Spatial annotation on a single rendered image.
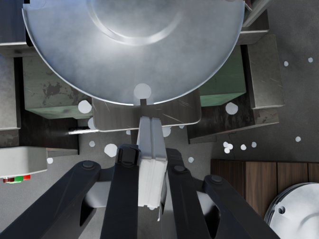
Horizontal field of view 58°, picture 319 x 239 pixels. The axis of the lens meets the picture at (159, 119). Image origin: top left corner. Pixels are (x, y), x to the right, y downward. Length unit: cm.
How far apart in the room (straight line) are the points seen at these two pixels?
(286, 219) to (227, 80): 48
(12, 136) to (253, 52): 46
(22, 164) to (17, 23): 23
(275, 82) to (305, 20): 94
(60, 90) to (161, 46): 21
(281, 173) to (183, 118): 58
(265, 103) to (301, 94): 82
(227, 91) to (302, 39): 95
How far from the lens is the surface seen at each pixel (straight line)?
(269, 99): 58
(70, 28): 40
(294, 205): 89
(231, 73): 55
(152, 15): 40
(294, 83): 138
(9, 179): 57
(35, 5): 43
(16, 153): 55
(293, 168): 93
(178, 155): 18
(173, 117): 37
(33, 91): 53
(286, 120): 133
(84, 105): 51
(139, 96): 37
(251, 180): 87
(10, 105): 55
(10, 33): 51
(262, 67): 58
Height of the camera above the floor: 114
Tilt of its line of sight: 81 degrees down
